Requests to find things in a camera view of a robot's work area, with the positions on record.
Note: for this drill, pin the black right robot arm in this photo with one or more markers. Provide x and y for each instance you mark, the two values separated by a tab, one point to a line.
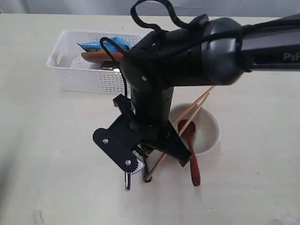
202	53

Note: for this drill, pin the wooden chopstick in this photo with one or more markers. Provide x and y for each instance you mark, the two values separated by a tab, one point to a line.
198	102
161	159

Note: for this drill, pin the white speckled ceramic bowl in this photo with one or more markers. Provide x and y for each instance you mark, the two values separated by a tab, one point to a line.
207	132

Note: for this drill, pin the silver table knife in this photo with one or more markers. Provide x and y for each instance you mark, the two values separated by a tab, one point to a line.
127	180

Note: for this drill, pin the brown wooden plate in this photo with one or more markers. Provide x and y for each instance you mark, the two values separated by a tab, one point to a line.
97	57

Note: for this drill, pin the silver metal fork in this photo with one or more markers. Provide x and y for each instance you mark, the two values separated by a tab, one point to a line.
146	151

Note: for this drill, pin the brown wooden spoon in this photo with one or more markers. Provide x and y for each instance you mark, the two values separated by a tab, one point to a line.
188	135

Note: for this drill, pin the white perforated plastic basket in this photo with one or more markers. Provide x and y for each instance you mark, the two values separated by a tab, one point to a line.
75	73

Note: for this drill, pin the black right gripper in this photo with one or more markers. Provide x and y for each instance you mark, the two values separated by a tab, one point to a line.
144	120

